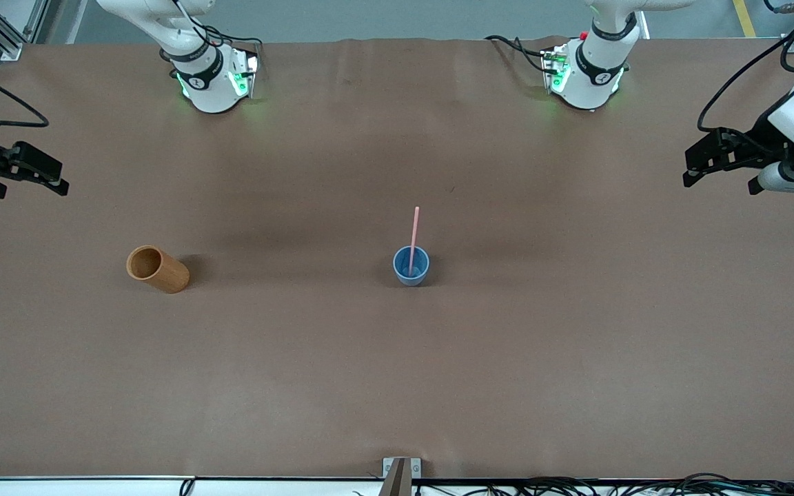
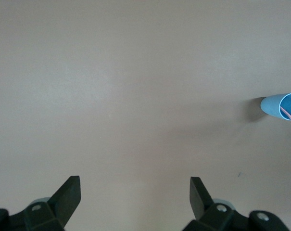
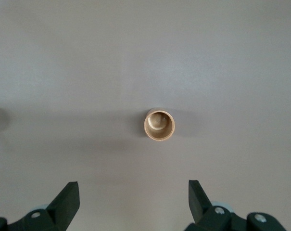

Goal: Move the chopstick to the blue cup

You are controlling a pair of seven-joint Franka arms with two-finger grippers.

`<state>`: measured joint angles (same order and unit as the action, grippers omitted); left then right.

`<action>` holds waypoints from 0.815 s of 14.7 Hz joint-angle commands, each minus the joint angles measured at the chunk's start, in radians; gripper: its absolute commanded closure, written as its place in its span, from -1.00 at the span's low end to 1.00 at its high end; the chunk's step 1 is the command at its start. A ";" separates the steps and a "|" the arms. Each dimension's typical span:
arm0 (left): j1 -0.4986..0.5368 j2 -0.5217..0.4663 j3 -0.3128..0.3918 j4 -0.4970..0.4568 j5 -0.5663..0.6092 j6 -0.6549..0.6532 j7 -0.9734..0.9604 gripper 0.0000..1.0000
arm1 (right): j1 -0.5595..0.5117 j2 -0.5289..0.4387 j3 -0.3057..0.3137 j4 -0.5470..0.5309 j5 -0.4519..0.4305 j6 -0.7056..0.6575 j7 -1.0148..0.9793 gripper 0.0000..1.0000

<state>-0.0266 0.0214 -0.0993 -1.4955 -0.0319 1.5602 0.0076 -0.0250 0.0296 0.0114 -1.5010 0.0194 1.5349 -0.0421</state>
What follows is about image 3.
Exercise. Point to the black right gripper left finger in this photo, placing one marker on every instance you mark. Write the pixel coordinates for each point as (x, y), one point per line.
(61, 209)

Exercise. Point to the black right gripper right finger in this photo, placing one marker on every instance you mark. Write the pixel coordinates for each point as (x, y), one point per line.
(207, 214)

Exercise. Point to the brown wooden cup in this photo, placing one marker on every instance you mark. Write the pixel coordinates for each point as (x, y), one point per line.
(159, 125)

